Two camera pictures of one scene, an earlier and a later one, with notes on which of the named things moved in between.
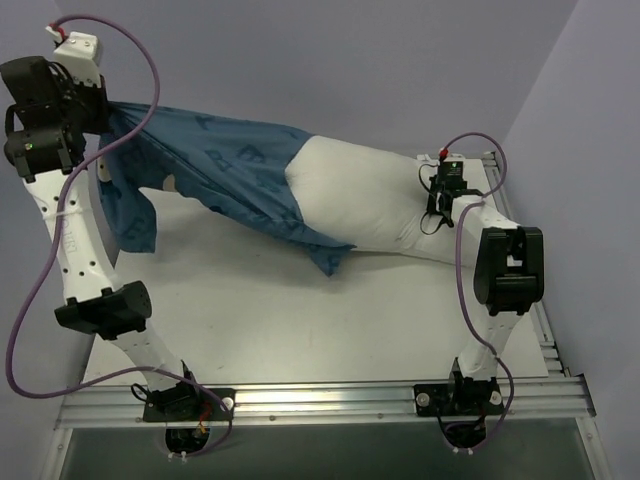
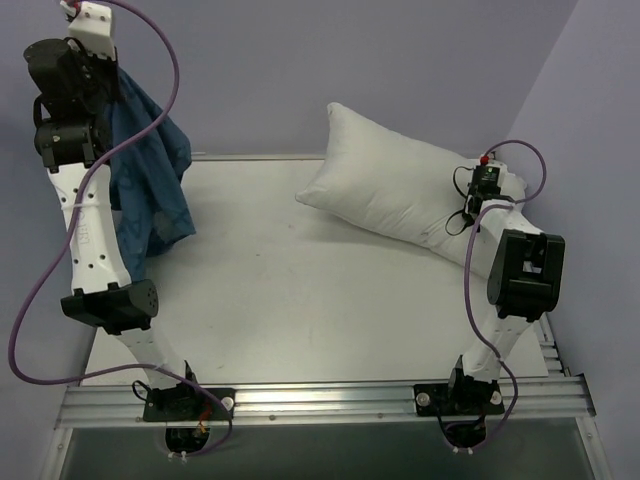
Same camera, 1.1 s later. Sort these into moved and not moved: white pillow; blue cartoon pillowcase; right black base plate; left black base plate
Moved: blue cartoon pillowcase; white pillow
Not moved: right black base plate; left black base plate
